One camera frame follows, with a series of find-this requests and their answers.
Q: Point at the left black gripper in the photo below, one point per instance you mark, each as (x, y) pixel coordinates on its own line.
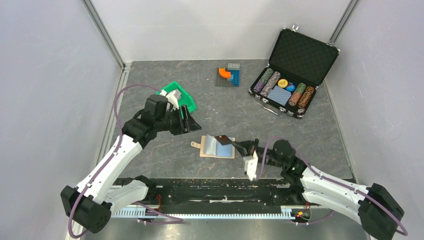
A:
(188, 124)

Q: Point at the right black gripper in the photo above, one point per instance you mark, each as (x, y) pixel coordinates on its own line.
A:
(246, 147)

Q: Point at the beige leather card holder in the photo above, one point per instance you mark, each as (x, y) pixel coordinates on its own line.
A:
(209, 147)

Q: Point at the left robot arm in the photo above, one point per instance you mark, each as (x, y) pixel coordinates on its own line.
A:
(91, 203)

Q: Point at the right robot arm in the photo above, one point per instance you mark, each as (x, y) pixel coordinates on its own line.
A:
(373, 207)

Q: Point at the blue playing card deck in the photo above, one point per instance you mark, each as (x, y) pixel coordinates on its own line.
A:
(279, 95)

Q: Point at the green plastic bin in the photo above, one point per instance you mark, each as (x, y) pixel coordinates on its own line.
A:
(183, 97)

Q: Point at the grey lego baseplate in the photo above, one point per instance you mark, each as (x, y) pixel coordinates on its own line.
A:
(221, 82)

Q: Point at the purple green chip stack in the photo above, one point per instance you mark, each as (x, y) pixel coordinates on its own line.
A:
(263, 80)

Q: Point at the orange curved lego piece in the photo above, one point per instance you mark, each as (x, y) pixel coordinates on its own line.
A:
(224, 73)

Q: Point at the blue lego bricks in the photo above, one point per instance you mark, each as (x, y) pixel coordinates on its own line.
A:
(234, 79)

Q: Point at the grey lego brick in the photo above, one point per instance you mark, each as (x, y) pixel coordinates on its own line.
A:
(233, 66)

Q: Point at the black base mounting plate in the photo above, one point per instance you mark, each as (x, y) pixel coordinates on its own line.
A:
(220, 195)

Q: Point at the yellow dealer chip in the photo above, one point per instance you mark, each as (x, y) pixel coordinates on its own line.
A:
(283, 83)

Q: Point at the blue dealer chip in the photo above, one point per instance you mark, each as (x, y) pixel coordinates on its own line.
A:
(290, 87)

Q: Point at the orange black chip stack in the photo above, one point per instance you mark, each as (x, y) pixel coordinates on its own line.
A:
(305, 98)

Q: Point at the pink grey chip stack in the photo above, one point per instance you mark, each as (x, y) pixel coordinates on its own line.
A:
(270, 84)

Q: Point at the green red chip stack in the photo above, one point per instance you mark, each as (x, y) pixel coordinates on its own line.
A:
(297, 94)

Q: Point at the black poker chip case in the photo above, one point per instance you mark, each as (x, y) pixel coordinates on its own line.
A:
(300, 59)

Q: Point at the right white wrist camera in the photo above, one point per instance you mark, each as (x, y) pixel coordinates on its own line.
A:
(250, 166)

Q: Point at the white slotted cable duct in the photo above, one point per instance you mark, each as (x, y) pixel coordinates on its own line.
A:
(139, 212)

